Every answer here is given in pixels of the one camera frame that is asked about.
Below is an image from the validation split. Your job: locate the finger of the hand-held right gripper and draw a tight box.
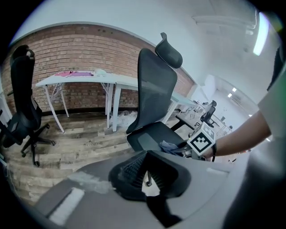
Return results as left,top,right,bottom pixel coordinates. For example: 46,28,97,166
173,144,188,153

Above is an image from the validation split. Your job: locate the black wrist strap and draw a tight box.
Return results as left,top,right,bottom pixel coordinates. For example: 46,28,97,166
211,143,218,162

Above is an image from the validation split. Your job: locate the clear plastic wrapping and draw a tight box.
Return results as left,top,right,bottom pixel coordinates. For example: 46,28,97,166
116,109,138,132

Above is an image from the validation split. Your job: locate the black mesh office chair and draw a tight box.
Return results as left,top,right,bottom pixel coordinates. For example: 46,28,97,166
126,32,193,187

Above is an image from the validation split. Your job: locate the small black office chair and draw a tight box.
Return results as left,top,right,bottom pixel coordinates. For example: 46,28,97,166
199,100,218,128

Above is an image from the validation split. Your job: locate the pink cloth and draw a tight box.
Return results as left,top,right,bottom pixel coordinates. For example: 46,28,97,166
55,71,78,78

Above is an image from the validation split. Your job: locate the long ceiling light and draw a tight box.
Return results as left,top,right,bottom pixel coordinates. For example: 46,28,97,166
253,12,269,56

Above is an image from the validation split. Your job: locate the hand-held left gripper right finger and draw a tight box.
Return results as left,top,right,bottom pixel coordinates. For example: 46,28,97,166
147,149,231,222

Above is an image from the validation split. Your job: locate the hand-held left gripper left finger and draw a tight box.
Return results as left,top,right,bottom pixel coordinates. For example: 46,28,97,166
35,151,166,229

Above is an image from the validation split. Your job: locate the white table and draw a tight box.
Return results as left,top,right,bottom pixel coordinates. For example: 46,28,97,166
35,69,117,134
106,77,140,132

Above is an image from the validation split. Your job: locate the person's right forearm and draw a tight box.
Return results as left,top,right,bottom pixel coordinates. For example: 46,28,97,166
204,110,272,161

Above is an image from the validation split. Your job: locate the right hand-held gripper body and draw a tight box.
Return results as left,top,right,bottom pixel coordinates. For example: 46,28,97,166
182,122,217,161

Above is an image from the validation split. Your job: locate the black office chair with hanger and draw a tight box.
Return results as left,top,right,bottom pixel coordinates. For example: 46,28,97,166
3,44,56,167

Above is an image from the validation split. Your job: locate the blue cloth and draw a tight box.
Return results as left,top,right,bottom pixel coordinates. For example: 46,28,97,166
160,140,179,155

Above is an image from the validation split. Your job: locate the purple cloth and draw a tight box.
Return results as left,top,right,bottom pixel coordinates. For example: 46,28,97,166
71,70,94,77

